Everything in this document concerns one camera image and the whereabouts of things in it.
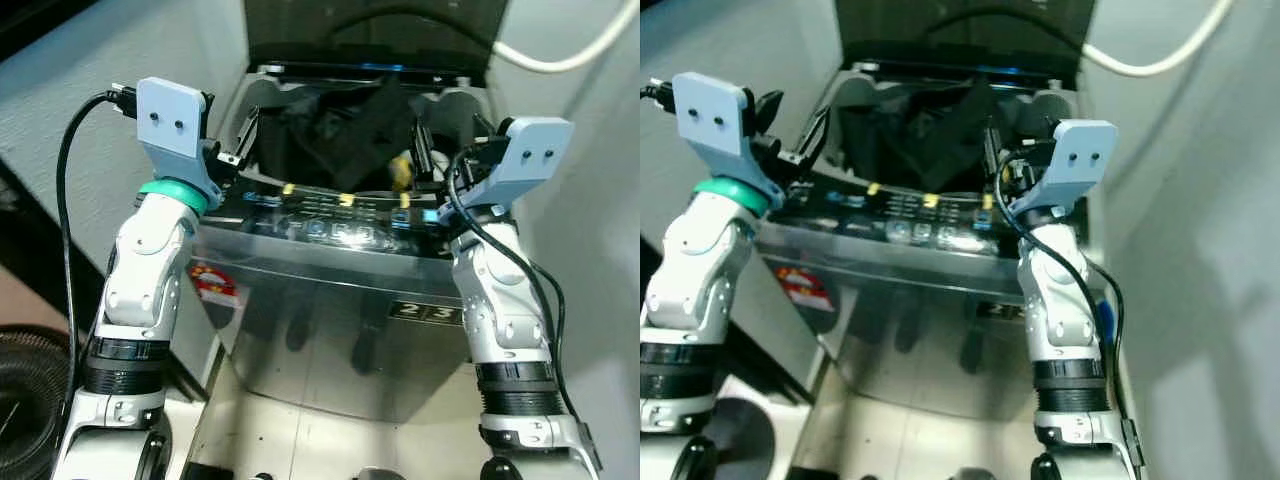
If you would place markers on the grey top-load washing machine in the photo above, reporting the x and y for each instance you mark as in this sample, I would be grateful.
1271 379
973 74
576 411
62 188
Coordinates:
900 330
330 330

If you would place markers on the red warning sticker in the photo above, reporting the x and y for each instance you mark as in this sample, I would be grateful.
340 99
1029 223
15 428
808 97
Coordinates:
803 288
215 285

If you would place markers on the dark glass washer lid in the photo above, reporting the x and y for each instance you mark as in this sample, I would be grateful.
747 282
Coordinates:
980 30
400 35

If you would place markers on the black number label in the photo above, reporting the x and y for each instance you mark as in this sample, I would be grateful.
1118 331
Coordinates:
995 310
425 311

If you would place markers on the black clothing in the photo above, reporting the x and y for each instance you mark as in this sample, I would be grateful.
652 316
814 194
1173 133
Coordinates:
910 140
340 135

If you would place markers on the small yellow cloth item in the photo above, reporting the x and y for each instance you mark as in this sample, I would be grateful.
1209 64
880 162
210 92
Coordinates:
401 170

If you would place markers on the light blue left wrist camera mount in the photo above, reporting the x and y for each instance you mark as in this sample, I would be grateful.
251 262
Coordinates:
710 120
170 120

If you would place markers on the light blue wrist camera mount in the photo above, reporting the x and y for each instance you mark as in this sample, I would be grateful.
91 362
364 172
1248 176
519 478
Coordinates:
525 155
710 120
1075 160
170 120

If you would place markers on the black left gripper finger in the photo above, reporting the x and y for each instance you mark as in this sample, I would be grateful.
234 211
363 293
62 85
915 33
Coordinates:
765 110
249 135
209 102
817 135

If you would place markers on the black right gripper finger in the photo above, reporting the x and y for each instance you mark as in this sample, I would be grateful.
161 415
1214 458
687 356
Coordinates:
485 132
425 150
994 150

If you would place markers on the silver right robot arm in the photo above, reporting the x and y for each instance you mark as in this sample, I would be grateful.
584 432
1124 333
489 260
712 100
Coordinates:
500 320
1055 300

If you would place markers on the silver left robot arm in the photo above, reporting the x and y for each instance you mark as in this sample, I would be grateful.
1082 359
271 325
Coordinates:
690 290
145 270

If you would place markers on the light blue right wrist camera mount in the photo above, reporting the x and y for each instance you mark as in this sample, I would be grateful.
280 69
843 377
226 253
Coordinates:
525 155
1075 160

